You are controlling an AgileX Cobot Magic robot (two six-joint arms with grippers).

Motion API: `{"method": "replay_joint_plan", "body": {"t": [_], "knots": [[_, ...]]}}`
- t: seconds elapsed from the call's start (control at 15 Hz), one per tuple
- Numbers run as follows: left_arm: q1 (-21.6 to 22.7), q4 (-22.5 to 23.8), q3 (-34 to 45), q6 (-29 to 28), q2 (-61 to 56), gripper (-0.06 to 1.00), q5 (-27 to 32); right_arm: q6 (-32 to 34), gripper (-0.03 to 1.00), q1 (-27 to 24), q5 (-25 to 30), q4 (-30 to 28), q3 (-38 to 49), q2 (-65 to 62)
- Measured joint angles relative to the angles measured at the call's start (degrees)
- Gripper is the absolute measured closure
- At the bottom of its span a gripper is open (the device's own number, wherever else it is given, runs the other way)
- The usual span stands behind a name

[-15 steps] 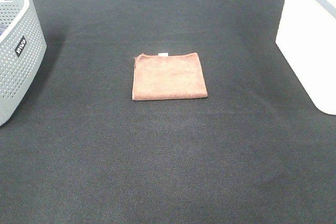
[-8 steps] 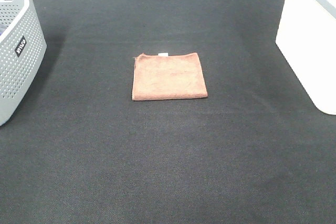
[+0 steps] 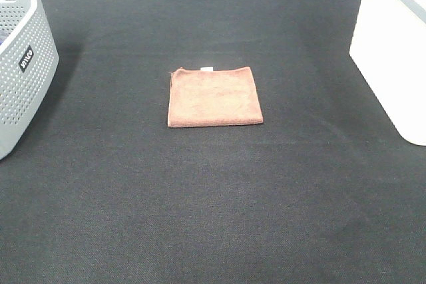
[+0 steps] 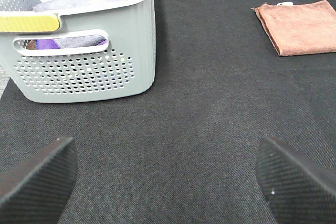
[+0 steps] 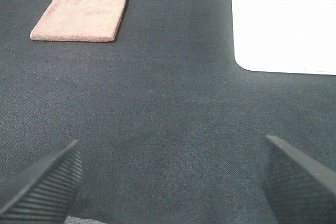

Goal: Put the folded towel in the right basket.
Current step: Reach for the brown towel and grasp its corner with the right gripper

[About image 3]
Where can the orange-brown towel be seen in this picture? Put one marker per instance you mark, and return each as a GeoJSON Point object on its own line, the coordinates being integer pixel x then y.
{"type": "Point", "coordinates": [213, 98]}

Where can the black fabric table mat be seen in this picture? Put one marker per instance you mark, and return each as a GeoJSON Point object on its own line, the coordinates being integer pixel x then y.
{"type": "Point", "coordinates": [100, 189]}

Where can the white storage bin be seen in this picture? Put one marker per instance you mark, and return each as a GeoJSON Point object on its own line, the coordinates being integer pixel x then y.
{"type": "Point", "coordinates": [388, 48]}

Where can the grey perforated laundry basket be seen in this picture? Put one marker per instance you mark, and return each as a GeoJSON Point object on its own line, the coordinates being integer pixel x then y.
{"type": "Point", "coordinates": [29, 60]}

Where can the blue cloth in basket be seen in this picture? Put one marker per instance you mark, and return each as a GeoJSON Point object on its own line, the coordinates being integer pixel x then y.
{"type": "Point", "coordinates": [3, 36]}

